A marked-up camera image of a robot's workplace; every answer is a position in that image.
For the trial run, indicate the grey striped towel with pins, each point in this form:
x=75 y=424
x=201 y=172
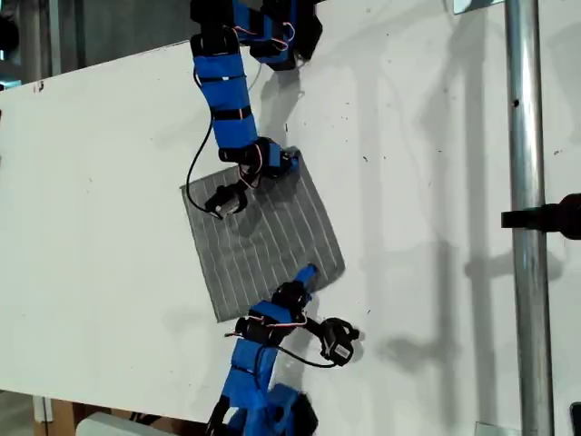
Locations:
x=254 y=254

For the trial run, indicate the white box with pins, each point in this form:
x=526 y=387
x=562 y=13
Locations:
x=104 y=427

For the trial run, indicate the wooden board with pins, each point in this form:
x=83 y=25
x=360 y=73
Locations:
x=61 y=418

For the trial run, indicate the black clamp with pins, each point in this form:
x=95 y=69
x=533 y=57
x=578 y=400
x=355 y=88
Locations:
x=563 y=215

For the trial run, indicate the camera black stalk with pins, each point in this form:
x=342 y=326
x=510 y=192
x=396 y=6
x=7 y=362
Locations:
x=315 y=328

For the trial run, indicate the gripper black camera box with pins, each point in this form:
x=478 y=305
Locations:
x=227 y=203
x=338 y=340

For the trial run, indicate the steel post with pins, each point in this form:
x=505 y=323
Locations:
x=526 y=113

